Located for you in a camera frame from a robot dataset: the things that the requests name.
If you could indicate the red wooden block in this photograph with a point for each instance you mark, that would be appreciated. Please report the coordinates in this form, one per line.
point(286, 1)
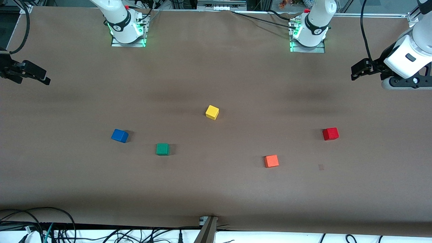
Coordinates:
point(330, 134)

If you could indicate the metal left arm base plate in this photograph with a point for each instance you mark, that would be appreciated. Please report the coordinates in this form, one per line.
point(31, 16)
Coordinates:
point(319, 50)

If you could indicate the brown table cover sheet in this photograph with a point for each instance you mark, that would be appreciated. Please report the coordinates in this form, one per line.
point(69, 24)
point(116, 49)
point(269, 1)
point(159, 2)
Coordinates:
point(216, 67)

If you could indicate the aluminium corner bracket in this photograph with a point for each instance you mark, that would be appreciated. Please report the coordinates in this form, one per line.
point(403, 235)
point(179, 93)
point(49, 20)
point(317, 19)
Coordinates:
point(413, 19)

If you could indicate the metal camera post bracket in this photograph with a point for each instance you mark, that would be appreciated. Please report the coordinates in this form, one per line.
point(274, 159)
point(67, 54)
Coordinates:
point(207, 233)

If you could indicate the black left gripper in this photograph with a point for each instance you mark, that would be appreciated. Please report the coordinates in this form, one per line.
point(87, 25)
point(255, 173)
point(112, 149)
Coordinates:
point(377, 65)

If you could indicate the orange wooden block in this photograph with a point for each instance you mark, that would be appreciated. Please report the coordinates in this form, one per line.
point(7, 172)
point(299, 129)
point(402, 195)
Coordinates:
point(271, 161)

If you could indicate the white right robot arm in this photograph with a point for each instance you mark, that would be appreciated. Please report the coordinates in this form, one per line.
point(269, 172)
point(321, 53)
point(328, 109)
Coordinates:
point(114, 13)

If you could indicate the blue wooden block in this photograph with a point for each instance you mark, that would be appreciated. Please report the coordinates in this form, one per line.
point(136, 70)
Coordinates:
point(119, 135)

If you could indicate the green wooden block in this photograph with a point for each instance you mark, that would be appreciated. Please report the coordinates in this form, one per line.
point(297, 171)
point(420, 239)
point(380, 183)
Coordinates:
point(162, 149)

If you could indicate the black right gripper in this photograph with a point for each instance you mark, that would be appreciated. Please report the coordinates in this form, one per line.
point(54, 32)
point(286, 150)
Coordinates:
point(7, 68)

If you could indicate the yellow wooden block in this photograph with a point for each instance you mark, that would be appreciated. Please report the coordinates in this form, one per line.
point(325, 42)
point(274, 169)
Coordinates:
point(212, 112)

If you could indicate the aluminium corner profile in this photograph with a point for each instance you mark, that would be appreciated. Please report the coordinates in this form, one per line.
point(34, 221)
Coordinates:
point(26, 8)

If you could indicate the aluminium table edge rail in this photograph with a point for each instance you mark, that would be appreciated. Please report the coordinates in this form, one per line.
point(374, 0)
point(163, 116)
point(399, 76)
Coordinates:
point(371, 15)

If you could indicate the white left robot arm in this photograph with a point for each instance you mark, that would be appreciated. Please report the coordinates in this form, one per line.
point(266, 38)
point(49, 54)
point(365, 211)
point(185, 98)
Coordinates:
point(319, 17)

